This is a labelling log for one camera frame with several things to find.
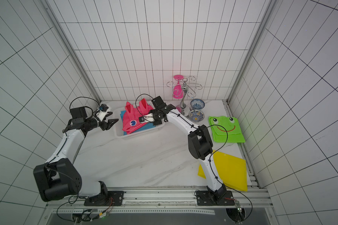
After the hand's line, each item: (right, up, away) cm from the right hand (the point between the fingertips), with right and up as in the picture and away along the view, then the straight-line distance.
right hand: (144, 118), depth 92 cm
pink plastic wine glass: (+24, +20, +19) cm, 36 cm away
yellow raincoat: (+55, -31, -11) cm, 64 cm away
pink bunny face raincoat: (-11, +1, +7) cm, 13 cm away
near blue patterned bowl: (+38, +1, +16) cm, 41 cm away
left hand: (-18, +1, -9) cm, 20 cm away
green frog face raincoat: (+58, -9, +6) cm, 59 cm away
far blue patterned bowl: (+40, +11, +23) cm, 48 cm away
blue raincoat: (+2, -5, 0) cm, 6 cm away
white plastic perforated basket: (-18, -8, 0) cm, 20 cm away
